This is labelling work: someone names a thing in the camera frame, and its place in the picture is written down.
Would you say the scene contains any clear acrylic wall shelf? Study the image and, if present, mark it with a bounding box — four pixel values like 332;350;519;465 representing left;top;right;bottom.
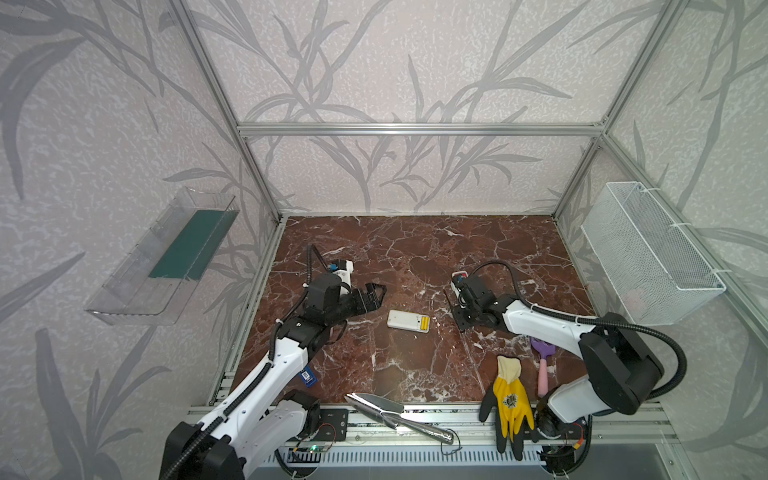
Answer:
85;187;240;326

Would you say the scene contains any green mat on shelf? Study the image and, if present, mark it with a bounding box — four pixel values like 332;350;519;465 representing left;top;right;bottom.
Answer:
149;210;239;281

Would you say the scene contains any blue small box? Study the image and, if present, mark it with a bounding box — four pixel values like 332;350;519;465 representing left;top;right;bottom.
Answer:
299;366;318;388

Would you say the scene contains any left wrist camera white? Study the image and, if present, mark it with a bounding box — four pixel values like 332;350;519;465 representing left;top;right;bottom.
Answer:
328;259;354;290

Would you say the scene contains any pink handled screwdriver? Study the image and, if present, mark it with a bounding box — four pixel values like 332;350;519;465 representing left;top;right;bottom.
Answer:
443;288;456;311

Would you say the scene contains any metal garden trowel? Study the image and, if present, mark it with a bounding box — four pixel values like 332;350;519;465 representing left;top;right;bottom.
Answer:
344;392;456;445

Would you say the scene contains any yellow black work glove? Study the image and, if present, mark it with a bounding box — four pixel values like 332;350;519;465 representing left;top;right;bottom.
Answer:
479;355;535;461

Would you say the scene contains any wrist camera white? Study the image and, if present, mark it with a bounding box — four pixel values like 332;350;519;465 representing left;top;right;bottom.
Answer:
451;271;468;288
328;259;354;290

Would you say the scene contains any white wire mesh basket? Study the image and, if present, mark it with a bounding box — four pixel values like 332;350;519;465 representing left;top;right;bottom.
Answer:
581;181;726;326

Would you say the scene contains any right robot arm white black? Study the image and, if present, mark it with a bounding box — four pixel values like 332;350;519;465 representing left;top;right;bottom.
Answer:
451;260;688;424

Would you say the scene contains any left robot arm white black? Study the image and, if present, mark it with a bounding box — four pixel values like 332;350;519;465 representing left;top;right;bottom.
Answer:
159;271;387;479

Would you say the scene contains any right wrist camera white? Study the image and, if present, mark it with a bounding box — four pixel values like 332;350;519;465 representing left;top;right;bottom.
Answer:
451;271;468;288

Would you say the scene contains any white remote control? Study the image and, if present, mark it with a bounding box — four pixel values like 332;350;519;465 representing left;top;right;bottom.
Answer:
387;310;430;333

